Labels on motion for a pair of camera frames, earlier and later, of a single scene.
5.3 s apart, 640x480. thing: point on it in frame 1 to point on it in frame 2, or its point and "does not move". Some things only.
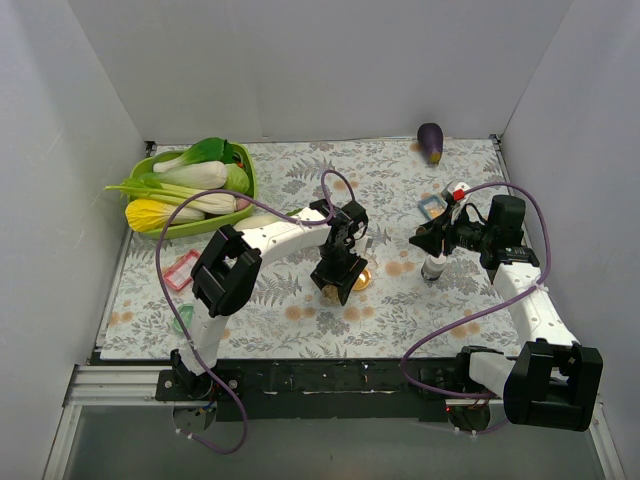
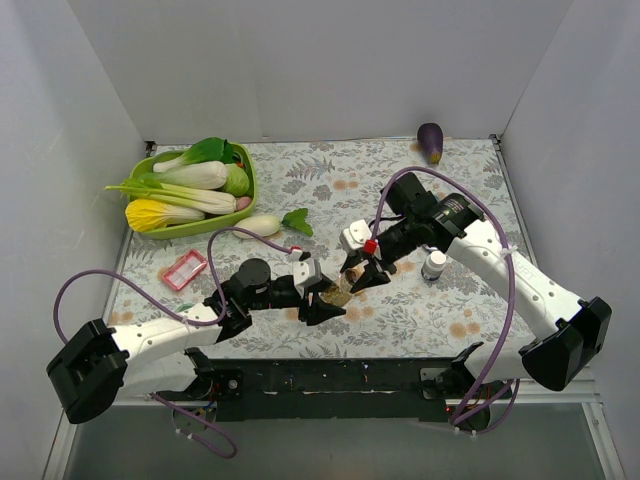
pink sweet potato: x=242 y=203 does not move
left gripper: x=339 y=268 to x=304 y=298
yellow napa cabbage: x=145 y=214 does not move
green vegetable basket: x=144 y=165 does not move
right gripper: x=447 y=234 to x=376 y=260
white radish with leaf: x=263 y=219 does not move
